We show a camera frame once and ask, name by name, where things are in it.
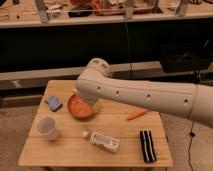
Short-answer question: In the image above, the cluttered background shelf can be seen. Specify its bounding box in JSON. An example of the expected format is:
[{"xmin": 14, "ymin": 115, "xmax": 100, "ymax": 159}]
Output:
[{"xmin": 0, "ymin": 0, "xmax": 213, "ymax": 29}]

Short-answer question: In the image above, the wooden table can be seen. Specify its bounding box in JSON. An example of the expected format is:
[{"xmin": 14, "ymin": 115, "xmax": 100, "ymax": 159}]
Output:
[{"xmin": 18, "ymin": 79, "xmax": 174, "ymax": 168}]

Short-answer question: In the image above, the orange ceramic bowl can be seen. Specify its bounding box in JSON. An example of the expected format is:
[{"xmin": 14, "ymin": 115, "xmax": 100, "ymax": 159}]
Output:
[{"xmin": 67, "ymin": 95, "xmax": 96, "ymax": 119}]

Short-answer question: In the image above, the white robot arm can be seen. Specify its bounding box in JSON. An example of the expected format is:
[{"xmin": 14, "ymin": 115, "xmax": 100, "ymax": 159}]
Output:
[{"xmin": 76, "ymin": 58, "xmax": 213, "ymax": 129}]

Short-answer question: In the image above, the orange carrot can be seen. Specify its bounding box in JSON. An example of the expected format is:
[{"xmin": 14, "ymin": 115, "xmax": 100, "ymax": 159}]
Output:
[{"xmin": 127, "ymin": 109, "xmax": 148, "ymax": 121}]

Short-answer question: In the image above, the white plastic bottle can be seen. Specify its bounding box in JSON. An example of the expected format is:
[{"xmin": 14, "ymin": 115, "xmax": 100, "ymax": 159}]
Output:
[{"xmin": 82, "ymin": 131, "xmax": 120, "ymax": 153}]

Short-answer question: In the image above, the blue sponge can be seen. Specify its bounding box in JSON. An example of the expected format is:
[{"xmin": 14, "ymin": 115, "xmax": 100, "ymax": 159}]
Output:
[{"xmin": 45, "ymin": 96, "xmax": 63, "ymax": 112}]

